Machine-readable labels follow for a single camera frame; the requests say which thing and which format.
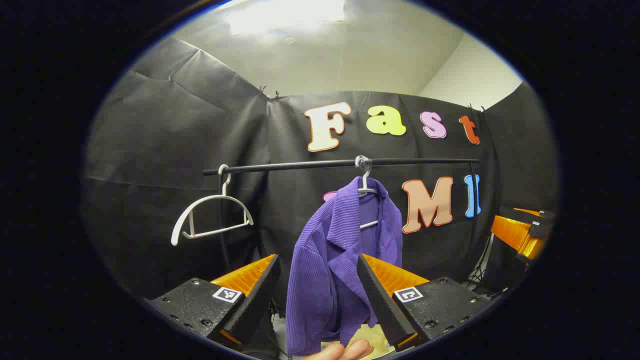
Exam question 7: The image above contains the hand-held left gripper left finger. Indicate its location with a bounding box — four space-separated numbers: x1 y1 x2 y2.
144 253 282 347

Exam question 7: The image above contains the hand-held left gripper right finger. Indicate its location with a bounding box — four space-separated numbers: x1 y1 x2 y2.
356 253 494 353

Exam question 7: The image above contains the purple ribbed shirt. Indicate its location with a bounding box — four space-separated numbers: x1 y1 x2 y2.
285 176 404 357

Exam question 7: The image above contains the white plastic clothes hanger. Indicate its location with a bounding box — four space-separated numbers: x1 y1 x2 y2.
354 155 381 230
171 164 254 247

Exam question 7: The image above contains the black backdrop cloth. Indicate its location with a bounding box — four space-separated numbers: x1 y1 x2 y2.
82 36 560 321

